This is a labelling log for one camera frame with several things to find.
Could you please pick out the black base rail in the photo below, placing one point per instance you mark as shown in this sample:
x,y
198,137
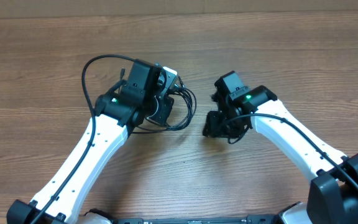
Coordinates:
x,y
194,220

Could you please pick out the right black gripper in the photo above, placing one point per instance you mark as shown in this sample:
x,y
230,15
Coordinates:
x,y
214,130

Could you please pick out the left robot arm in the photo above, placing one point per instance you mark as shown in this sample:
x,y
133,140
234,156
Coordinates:
x,y
114,116

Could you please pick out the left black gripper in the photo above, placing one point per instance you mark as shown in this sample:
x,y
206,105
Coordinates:
x,y
161,117

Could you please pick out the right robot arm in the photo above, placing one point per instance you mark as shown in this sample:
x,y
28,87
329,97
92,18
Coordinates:
x,y
332,175

